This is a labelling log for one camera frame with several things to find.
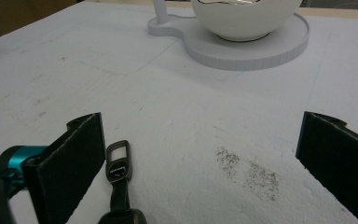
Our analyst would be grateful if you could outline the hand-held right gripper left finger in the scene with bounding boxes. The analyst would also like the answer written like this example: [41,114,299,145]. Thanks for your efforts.
[22,112,107,224]

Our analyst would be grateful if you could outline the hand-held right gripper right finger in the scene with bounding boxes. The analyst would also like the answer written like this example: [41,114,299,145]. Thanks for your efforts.
[295,111,358,224]

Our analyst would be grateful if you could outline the black key fob with clasp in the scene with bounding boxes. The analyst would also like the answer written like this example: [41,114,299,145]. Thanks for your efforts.
[97,139,148,224]

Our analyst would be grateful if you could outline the white round bowl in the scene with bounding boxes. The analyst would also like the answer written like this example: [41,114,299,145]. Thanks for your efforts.
[189,0,303,42]

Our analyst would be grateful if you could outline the white stand base with post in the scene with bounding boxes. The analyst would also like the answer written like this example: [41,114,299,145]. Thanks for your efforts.
[147,0,310,72]

